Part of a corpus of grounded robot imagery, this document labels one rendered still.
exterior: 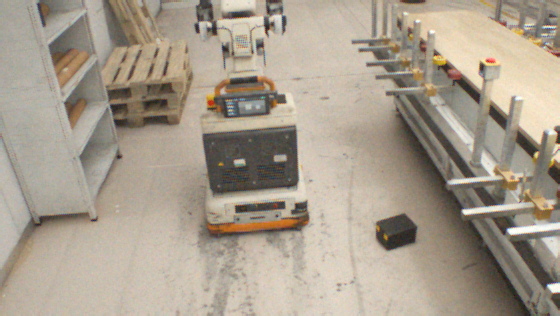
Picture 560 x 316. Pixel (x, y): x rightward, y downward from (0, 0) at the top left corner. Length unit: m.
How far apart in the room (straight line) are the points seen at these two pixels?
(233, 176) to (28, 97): 1.32
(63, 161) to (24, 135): 0.29
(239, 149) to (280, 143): 0.24
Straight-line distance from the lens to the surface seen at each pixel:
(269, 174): 2.94
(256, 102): 2.66
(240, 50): 2.96
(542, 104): 2.75
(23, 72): 3.16
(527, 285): 2.70
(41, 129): 3.28
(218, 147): 2.84
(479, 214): 1.90
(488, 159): 2.73
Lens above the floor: 1.95
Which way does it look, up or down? 30 degrees down
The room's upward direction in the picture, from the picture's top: 4 degrees counter-clockwise
